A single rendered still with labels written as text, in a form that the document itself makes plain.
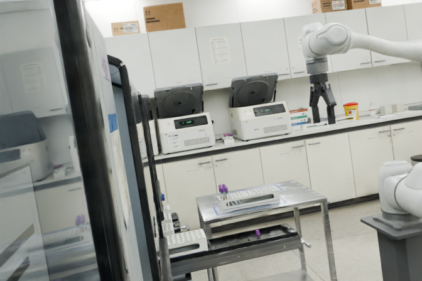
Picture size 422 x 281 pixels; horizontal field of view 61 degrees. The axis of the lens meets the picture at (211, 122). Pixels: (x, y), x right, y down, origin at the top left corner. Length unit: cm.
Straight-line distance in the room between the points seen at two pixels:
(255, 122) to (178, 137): 82
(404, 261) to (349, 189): 253
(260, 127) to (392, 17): 217
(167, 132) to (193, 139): 28
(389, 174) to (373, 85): 346
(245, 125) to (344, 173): 124
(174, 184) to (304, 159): 141
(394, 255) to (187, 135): 238
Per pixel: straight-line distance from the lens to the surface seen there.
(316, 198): 183
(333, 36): 138
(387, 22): 492
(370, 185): 442
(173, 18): 409
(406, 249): 180
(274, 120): 385
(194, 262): 138
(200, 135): 367
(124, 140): 101
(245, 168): 379
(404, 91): 539
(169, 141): 364
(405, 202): 164
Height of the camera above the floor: 134
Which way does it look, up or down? 3 degrees down
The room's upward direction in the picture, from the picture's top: 8 degrees counter-clockwise
